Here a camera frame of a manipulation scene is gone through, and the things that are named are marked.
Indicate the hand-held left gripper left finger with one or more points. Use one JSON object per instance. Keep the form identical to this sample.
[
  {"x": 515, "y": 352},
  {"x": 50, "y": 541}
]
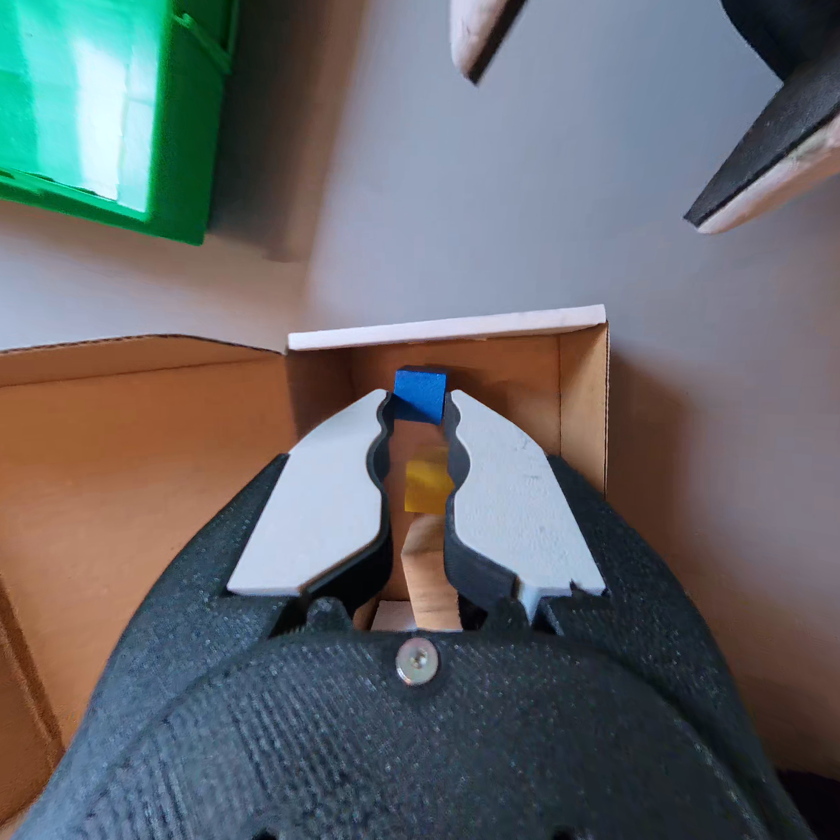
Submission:
[{"x": 321, "y": 499}]

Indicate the plain wooden cube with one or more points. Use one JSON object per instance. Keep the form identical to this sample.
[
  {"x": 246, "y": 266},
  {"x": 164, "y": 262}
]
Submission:
[{"x": 430, "y": 577}]

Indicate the blue cube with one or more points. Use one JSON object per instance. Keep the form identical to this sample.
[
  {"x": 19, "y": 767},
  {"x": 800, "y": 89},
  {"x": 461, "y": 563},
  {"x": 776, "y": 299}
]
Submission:
[{"x": 420, "y": 394}]

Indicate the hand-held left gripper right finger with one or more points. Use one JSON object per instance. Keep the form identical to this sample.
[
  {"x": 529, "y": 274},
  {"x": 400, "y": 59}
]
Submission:
[{"x": 518, "y": 505}]

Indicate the cardboard mailer box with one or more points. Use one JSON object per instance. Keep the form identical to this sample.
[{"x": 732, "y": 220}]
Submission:
[{"x": 131, "y": 459}]

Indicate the green plastic bin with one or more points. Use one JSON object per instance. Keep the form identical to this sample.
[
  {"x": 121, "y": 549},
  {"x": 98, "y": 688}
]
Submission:
[{"x": 85, "y": 98}]

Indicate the yellow cube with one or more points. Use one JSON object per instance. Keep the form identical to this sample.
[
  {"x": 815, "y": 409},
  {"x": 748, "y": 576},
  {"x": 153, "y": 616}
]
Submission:
[{"x": 426, "y": 489}]

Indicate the pale wooden cube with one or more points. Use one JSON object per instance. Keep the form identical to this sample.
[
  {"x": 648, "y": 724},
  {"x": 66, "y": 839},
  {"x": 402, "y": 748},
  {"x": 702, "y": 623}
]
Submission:
[{"x": 392, "y": 617}]

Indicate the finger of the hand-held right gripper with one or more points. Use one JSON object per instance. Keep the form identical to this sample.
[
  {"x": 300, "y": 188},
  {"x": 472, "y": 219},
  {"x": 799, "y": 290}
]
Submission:
[
  {"x": 476, "y": 33},
  {"x": 787, "y": 144}
]

